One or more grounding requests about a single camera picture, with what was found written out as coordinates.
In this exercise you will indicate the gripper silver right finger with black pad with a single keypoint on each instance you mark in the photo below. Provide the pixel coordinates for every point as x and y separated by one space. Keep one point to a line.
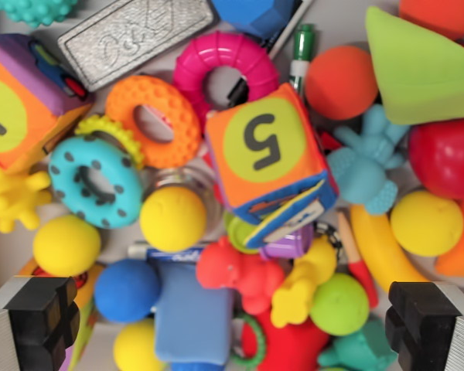
429 328

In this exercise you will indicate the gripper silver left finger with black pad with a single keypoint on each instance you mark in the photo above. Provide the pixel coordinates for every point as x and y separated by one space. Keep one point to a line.
31 328

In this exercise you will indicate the fabric cube with number 5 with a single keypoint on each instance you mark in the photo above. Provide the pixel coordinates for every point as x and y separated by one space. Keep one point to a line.
263 150

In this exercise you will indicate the grey plastic bin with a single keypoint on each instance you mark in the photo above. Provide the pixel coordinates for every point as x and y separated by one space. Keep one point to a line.
4 251

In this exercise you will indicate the teal rubber animal toy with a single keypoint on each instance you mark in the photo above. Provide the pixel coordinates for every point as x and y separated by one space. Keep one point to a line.
355 349

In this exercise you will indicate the yellow foam ball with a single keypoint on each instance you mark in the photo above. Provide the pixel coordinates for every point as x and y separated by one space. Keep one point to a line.
425 223
66 245
173 220
137 346

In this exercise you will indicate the orange foam block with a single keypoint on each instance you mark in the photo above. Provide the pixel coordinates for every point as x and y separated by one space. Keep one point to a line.
462 243

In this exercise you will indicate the green foam ball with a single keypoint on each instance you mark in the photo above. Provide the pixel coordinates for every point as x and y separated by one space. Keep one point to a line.
338 303

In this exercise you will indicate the yellow toy banana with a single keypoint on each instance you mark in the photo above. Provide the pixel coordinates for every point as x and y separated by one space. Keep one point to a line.
379 247

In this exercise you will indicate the blue foam ball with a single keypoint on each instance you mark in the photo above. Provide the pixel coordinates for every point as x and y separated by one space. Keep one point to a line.
127 290

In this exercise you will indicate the wooden stick with red tip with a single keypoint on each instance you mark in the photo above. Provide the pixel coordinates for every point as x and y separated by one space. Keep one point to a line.
353 251

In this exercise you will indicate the yellow rubber animal toy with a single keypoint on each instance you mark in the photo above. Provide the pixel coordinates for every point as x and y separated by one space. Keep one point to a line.
301 286

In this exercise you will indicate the yellow knobby rubber toy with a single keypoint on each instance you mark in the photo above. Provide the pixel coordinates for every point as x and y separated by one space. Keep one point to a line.
11 193

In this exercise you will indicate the red foam shape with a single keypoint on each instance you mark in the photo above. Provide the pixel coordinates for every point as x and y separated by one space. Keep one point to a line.
290 344

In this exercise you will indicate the blue dry-erase marker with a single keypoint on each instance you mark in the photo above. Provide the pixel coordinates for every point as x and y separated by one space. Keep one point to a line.
166 254

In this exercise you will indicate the purple plastic cup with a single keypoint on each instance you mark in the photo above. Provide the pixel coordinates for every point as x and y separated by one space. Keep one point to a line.
290 245

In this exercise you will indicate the blue foam block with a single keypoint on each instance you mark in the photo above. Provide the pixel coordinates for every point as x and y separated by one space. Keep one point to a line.
193 313

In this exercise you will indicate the light blue rubber animal toy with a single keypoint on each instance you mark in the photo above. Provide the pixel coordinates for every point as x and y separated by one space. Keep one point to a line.
363 174

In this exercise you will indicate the shiny red ball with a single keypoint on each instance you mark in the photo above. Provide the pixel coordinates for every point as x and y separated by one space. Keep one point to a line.
444 158

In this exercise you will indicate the red rubber animal toy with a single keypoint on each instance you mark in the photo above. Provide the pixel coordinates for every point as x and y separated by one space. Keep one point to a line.
239 276

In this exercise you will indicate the clear glass jar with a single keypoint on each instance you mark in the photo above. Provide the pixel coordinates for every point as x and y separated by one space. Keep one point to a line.
185 178

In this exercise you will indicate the green plastic lid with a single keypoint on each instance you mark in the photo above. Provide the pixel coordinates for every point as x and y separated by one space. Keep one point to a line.
236 232

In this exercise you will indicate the fabric cube with number 1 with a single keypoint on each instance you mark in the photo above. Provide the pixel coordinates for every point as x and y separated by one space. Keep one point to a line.
19 104

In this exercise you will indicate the red dry-erase marker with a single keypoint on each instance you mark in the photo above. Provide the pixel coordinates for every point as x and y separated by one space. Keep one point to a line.
164 120

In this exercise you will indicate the green foam wedge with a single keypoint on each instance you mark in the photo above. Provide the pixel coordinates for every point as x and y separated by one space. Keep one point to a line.
413 73

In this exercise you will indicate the orange foam ball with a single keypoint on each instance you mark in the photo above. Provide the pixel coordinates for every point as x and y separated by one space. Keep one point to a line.
340 83

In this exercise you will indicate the green dry-erase marker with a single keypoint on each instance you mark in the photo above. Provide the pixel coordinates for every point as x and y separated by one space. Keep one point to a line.
302 54

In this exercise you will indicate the silver embossed rectangular block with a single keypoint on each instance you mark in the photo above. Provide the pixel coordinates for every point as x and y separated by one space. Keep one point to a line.
135 42

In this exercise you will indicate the orange-red foam shape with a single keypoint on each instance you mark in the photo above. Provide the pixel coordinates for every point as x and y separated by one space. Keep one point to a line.
437 13

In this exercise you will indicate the teal bumpy ball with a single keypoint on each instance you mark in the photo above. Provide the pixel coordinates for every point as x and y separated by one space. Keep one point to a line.
38 9

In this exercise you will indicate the black dry-erase marker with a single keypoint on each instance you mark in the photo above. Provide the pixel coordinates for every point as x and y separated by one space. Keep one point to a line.
290 29

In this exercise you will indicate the blue foam polyhedron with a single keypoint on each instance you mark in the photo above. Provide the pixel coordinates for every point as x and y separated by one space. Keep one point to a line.
255 13

